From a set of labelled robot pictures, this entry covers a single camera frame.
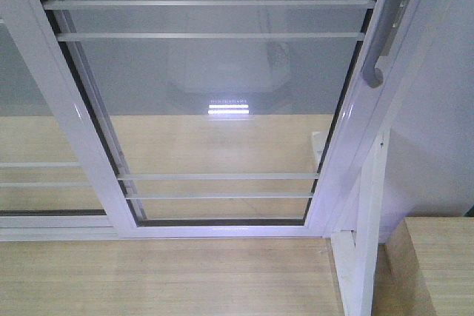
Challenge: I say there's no white sliding glass door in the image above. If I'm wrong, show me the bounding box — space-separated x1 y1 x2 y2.
0 0 438 240

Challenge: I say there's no grey metal door handle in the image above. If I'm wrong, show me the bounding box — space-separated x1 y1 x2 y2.
361 0 402 88

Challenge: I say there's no fixed glass door panel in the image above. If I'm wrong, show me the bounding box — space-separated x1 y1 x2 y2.
1 24 117 241

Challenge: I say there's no white diagonal brace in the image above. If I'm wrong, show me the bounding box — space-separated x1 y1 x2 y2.
330 231 356 315

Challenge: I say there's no light wooden block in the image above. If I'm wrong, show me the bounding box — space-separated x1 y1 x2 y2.
372 217 473 315

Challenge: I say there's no white door frame post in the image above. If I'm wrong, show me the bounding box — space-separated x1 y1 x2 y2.
325 0 474 316

